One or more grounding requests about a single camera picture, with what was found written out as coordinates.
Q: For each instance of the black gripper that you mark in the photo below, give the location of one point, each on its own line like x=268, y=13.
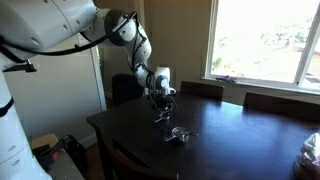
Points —
x=164, y=104

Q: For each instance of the third-cup steel measuring cup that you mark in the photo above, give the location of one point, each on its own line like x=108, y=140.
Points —
x=180, y=131

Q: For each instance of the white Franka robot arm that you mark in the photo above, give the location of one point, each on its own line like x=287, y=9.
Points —
x=33, y=23

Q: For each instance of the straight-back dark wooden chair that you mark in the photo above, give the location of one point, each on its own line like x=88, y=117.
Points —
x=201, y=90
x=283, y=106

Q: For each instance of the black chair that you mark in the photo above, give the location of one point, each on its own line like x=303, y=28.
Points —
x=126, y=90

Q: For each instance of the curved-back dark wooden chair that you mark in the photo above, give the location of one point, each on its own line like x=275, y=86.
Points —
x=140, y=168

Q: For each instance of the small blue object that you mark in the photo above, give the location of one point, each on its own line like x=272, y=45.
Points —
x=226, y=79

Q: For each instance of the white door casing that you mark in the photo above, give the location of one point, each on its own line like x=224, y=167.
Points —
x=98, y=83

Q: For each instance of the black bag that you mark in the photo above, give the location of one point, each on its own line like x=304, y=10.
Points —
x=71, y=150

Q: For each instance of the grey equipment case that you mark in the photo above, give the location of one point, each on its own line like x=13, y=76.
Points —
x=63, y=168

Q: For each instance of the white-framed window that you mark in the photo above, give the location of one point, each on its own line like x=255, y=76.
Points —
x=260, y=40

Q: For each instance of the tan cardboard box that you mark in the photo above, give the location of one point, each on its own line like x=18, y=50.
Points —
x=43, y=140

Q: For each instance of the black clamp bracket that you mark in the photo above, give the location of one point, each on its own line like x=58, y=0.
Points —
x=23, y=67

